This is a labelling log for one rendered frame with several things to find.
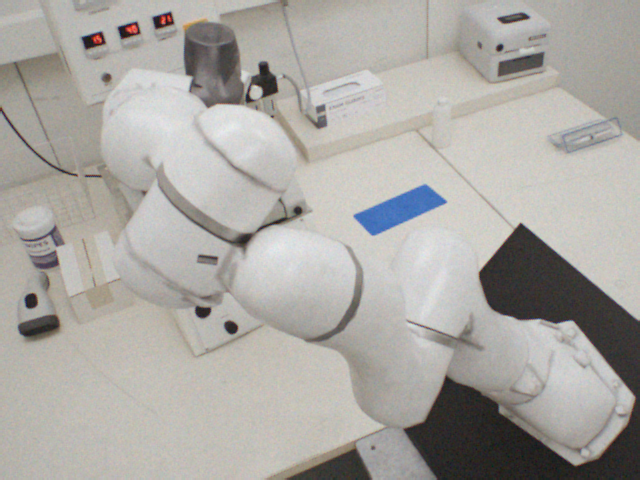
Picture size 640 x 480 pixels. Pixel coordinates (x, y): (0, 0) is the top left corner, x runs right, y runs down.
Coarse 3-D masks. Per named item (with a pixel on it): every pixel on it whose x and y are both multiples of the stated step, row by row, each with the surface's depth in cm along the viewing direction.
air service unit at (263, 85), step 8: (264, 64) 158; (264, 72) 159; (256, 80) 160; (264, 80) 160; (272, 80) 161; (248, 88) 158; (256, 88) 158; (264, 88) 161; (272, 88) 162; (248, 96) 159; (256, 96) 159; (264, 96) 162; (272, 96) 164; (248, 104) 162; (256, 104) 162; (264, 104) 165; (272, 104) 165; (272, 112) 166
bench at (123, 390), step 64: (512, 128) 197; (0, 192) 191; (64, 192) 189; (320, 192) 180; (384, 192) 178; (448, 192) 176; (512, 192) 174; (576, 192) 172; (0, 256) 170; (384, 256) 160; (576, 256) 155; (0, 320) 153; (64, 320) 152; (128, 320) 150; (0, 384) 139; (64, 384) 138; (128, 384) 137; (192, 384) 135; (256, 384) 134; (320, 384) 133; (0, 448) 128; (64, 448) 127; (128, 448) 126; (192, 448) 124; (256, 448) 123; (320, 448) 122
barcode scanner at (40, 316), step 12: (36, 276) 154; (36, 288) 149; (24, 300) 147; (36, 300) 147; (48, 300) 148; (24, 312) 145; (36, 312) 145; (48, 312) 146; (24, 324) 144; (36, 324) 145; (48, 324) 149
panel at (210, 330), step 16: (288, 224) 144; (304, 224) 146; (224, 304) 141; (192, 320) 138; (208, 320) 140; (224, 320) 141; (240, 320) 143; (256, 320) 145; (208, 336) 140; (224, 336) 142
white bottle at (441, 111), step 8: (440, 104) 184; (448, 104) 185; (440, 112) 184; (448, 112) 185; (440, 120) 186; (448, 120) 186; (440, 128) 187; (448, 128) 188; (432, 136) 192; (440, 136) 189; (448, 136) 190; (440, 144) 191; (448, 144) 192
